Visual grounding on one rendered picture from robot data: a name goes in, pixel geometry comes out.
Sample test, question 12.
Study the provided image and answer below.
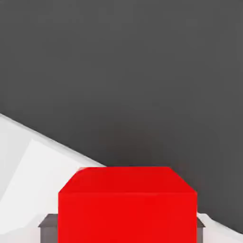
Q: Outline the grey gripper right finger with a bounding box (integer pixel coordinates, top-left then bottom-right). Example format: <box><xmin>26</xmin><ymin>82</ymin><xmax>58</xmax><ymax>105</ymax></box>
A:
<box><xmin>196</xmin><ymin>212</ymin><xmax>243</xmax><ymax>243</ymax></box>

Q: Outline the small red cube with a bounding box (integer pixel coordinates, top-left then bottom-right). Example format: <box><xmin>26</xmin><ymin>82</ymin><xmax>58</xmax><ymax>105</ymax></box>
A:
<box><xmin>57</xmin><ymin>166</ymin><xmax>198</xmax><ymax>243</ymax></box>

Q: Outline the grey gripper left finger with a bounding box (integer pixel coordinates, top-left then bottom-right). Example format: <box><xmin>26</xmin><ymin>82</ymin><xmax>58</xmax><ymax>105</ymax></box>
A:
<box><xmin>0</xmin><ymin>214</ymin><xmax>59</xmax><ymax>243</ymax></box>

